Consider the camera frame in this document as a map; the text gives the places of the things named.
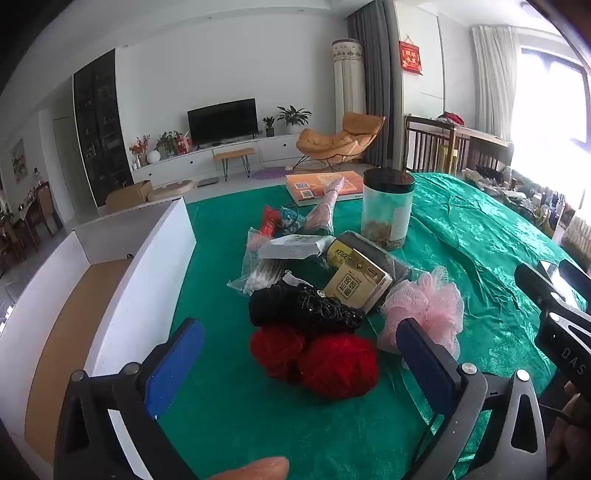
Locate white curtain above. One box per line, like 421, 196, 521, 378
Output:
471, 25, 522, 141

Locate bushy green potted plant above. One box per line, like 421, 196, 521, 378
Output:
156, 130, 183, 158

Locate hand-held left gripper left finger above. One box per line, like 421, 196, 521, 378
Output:
54, 318, 206, 480

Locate black display cabinet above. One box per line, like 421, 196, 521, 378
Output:
73, 48, 134, 208

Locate orange book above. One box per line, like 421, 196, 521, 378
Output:
285, 171, 370, 202

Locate grey curtain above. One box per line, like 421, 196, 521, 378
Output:
346, 0, 402, 169

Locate tan tissue pack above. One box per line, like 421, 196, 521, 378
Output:
322, 249, 393, 311

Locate red flowers in white vase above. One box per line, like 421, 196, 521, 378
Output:
129, 135, 161, 166

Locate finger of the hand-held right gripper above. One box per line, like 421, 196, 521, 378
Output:
514, 264, 591, 324
534, 311, 591, 402

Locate clear jar with black lid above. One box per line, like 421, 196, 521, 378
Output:
361, 168, 415, 251

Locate wooden dining chair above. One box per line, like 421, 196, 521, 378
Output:
21, 182, 63, 241

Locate small red yarn ball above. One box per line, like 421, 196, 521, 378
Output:
250, 324, 308, 380

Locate black beaded mesh item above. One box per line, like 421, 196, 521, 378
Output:
248, 281, 368, 334

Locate yellow and black packet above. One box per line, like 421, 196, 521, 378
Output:
324, 230, 415, 301

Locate grey white small box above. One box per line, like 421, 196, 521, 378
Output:
257, 234, 335, 261

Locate wooden slatted crib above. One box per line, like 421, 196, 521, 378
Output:
404, 114, 513, 178

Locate person's left hand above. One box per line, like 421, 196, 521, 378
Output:
205, 456, 290, 480

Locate person's right hand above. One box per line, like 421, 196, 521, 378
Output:
547, 382, 591, 480

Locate large red yarn ball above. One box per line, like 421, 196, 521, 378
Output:
298, 333, 380, 401

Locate teal fabric pouch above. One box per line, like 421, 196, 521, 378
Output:
277, 205, 308, 232

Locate orange lounge chair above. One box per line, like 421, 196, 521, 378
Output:
295, 112, 386, 169

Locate pink mesh bath pouf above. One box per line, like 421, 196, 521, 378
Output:
378, 267, 465, 361

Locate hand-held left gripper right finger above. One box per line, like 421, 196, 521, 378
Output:
396, 318, 548, 480

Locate white cardboard box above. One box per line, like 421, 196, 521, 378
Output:
0, 196, 198, 467

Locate windowsill clutter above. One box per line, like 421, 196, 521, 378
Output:
462, 164, 580, 234

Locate black television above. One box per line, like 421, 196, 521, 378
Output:
187, 98, 258, 146

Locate white tv cabinet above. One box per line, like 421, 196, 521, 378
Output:
131, 134, 310, 185

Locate framed wall picture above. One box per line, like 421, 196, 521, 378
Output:
11, 138, 29, 185

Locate beige oval floor pad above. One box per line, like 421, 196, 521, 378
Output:
148, 180, 195, 201

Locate red wall hanging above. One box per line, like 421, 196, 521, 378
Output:
399, 40, 424, 75

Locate covered standing air conditioner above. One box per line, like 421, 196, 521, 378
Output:
331, 39, 365, 125

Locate pink folded umbrella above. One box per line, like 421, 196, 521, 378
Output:
302, 175, 347, 234

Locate brown cardboard box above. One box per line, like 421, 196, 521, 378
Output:
105, 180, 153, 214

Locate large leafy potted plant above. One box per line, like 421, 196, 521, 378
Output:
276, 105, 312, 136

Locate green tablecloth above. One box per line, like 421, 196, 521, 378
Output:
154, 172, 591, 480

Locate wooden bench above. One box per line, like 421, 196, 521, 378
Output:
213, 148, 256, 181

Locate red foil packet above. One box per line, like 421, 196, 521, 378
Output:
259, 205, 283, 236

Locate cotton swab bag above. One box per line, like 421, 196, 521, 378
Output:
226, 227, 301, 296

